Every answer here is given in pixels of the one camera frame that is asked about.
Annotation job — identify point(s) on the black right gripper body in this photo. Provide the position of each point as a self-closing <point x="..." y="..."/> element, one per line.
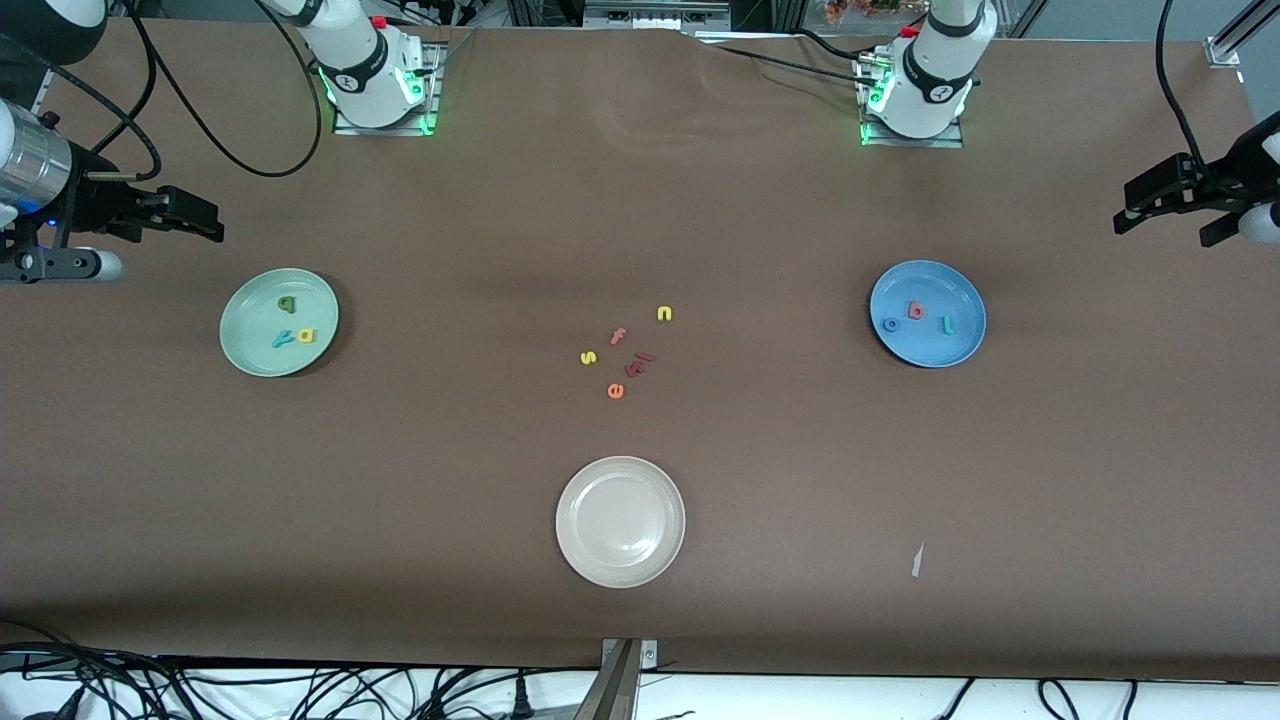
<point x="97" y="201"/>

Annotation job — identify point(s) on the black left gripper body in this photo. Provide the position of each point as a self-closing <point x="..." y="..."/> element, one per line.
<point x="1226" y="183"/>

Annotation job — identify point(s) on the teal foam letter y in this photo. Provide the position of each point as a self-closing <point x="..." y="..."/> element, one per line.
<point x="283" y="339"/>

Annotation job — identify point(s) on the green plate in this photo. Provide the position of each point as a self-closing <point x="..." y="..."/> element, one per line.
<point x="250" y="330"/>

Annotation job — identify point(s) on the blue plate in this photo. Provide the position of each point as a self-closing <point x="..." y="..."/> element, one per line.
<point x="940" y="350"/>

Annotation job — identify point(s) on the orange flowers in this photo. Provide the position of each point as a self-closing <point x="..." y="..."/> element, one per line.
<point x="860" y="8"/>

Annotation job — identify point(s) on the brown table cover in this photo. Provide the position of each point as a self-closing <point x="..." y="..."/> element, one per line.
<point x="900" y="480"/>

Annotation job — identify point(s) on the small white paper scrap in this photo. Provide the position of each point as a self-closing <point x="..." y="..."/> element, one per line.
<point x="917" y="560"/>

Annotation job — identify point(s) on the grey power strip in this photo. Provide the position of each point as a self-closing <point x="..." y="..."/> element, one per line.
<point x="655" y="15"/>

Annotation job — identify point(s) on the beige plate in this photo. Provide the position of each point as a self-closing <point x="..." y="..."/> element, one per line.
<point x="620" y="522"/>

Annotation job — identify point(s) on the black power plug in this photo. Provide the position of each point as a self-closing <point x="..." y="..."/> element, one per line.
<point x="520" y="692"/>

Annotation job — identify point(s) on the grey metal beam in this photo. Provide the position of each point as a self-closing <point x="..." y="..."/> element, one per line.
<point x="610" y="695"/>

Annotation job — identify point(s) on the aluminium frame profile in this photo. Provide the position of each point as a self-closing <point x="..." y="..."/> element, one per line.
<point x="1228" y="45"/>

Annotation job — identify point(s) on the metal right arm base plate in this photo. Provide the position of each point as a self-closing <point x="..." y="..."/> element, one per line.
<point x="385" y="130"/>

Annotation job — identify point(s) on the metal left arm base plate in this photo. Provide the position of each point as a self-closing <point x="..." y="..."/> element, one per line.
<point x="910" y="143"/>

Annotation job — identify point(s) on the silver table edge bracket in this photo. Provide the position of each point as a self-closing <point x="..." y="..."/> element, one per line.
<point x="648" y="652"/>

